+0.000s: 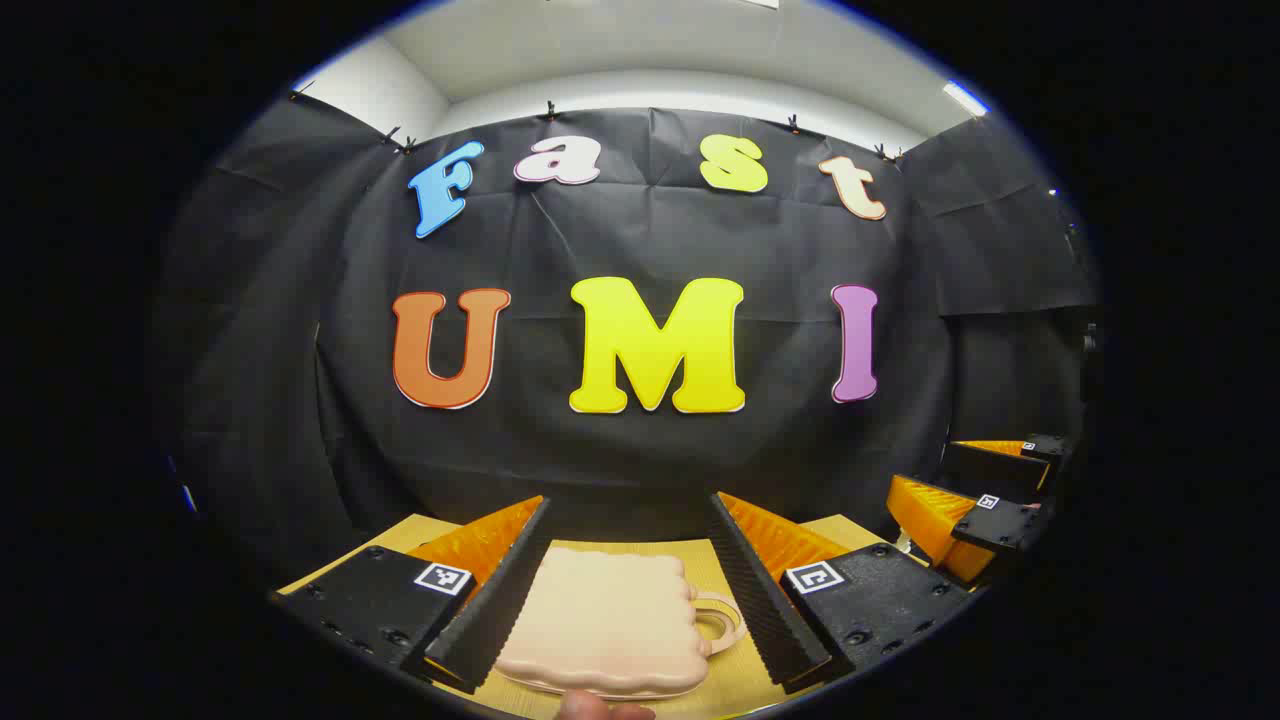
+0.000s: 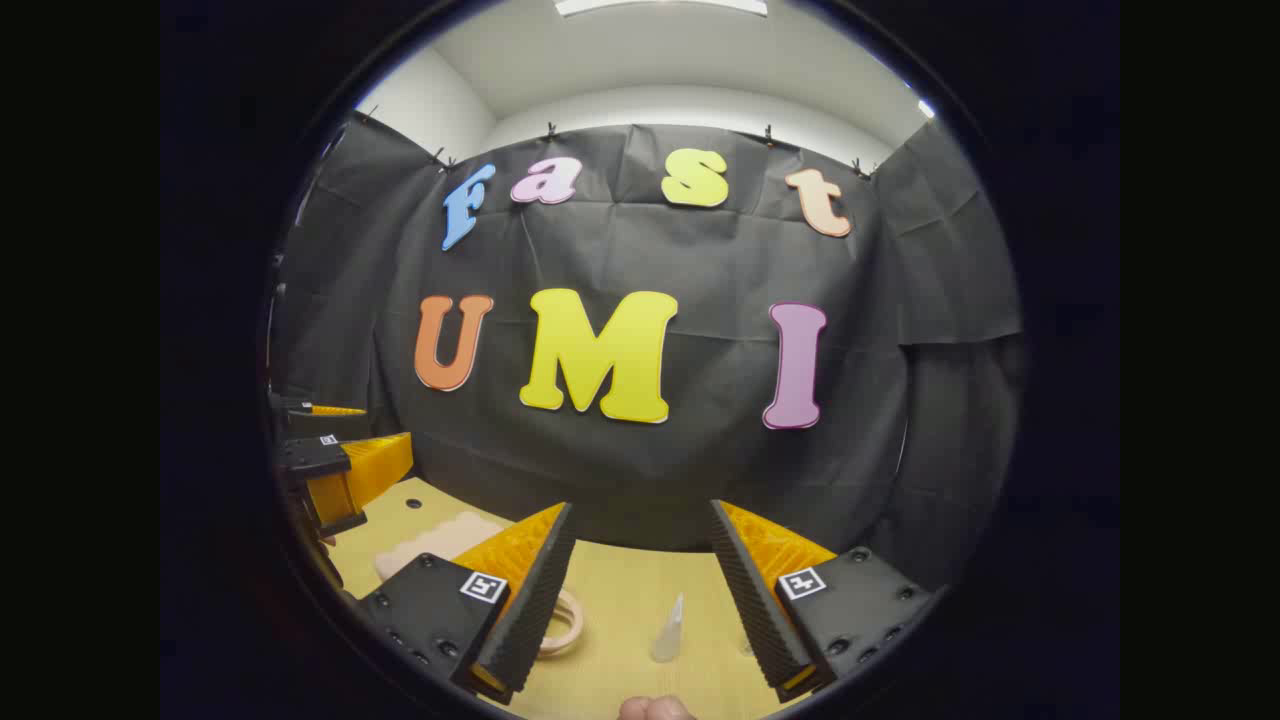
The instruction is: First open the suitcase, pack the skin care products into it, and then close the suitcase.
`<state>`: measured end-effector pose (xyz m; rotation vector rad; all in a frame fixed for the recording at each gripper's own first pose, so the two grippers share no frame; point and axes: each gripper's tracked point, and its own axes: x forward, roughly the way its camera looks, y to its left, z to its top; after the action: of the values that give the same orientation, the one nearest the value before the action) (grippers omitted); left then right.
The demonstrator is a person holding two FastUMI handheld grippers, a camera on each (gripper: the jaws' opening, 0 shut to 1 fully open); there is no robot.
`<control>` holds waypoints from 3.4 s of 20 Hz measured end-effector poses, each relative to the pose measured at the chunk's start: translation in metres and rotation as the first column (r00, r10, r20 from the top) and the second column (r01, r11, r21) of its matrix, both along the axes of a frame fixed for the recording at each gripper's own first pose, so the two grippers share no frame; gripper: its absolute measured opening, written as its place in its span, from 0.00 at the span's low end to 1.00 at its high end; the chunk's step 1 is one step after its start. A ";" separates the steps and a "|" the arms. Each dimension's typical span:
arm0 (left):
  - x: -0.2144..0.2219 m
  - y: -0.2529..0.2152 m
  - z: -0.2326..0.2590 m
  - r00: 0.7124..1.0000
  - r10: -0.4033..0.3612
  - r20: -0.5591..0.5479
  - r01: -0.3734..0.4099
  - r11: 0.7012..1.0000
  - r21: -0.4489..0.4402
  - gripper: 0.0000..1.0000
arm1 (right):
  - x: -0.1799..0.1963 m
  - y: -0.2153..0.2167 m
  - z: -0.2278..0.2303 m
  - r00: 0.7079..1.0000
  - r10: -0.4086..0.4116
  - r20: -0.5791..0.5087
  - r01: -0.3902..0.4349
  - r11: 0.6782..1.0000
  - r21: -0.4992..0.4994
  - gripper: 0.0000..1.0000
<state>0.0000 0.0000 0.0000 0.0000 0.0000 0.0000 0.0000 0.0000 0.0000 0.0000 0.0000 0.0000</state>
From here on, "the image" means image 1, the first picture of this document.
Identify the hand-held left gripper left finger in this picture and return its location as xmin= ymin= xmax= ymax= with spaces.
xmin=268 ymin=495 xmax=554 ymax=696

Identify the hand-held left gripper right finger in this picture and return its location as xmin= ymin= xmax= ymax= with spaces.
xmin=708 ymin=490 xmax=976 ymax=696

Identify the black backdrop cloth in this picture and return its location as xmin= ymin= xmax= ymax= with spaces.
xmin=150 ymin=90 xmax=1106 ymax=591

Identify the beige pink suitcase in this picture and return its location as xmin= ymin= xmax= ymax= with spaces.
xmin=495 ymin=545 xmax=749 ymax=701

